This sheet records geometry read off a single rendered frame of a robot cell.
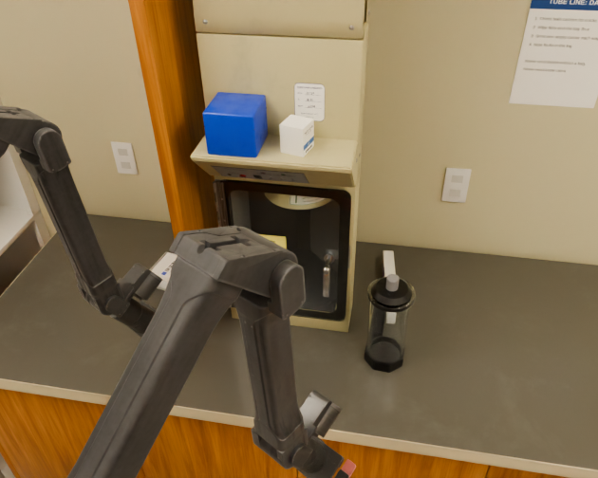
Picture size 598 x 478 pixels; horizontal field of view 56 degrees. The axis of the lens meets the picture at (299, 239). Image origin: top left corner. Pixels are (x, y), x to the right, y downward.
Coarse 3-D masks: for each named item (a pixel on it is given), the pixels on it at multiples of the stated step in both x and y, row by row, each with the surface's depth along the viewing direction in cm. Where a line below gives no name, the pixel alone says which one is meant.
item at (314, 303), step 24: (240, 192) 126; (264, 192) 125; (288, 192) 124; (312, 192) 123; (336, 192) 122; (240, 216) 131; (264, 216) 129; (288, 216) 128; (312, 216) 127; (336, 216) 125; (288, 240) 132; (312, 240) 131; (336, 240) 130; (312, 264) 135; (336, 264) 134; (312, 288) 140; (336, 288) 139; (312, 312) 145; (336, 312) 144
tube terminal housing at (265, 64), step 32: (224, 64) 110; (256, 64) 109; (288, 64) 108; (320, 64) 106; (352, 64) 105; (288, 96) 111; (352, 96) 109; (320, 128) 114; (352, 128) 113; (352, 192) 122; (352, 224) 127; (352, 256) 135; (352, 288) 150; (320, 320) 148
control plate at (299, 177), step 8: (216, 168) 115; (224, 168) 114; (232, 168) 113; (240, 168) 113; (232, 176) 122; (248, 176) 120; (264, 176) 118; (272, 176) 117; (280, 176) 116; (288, 176) 115; (296, 176) 114; (304, 176) 113
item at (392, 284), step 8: (384, 280) 130; (392, 280) 125; (400, 280) 130; (376, 288) 128; (384, 288) 127; (392, 288) 126; (400, 288) 127; (408, 288) 128; (376, 296) 127; (384, 296) 125; (392, 296) 125; (400, 296) 125; (408, 296) 126; (392, 304) 125; (400, 304) 125
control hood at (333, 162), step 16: (272, 144) 113; (320, 144) 113; (336, 144) 113; (352, 144) 113; (208, 160) 111; (224, 160) 110; (240, 160) 109; (256, 160) 109; (272, 160) 108; (288, 160) 108; (304, 160) 108; (320, 160) 108; (336, 160) 108; (352, 160) 108; (320, 176) 112; (336, 176) 111; (352, 176) 110
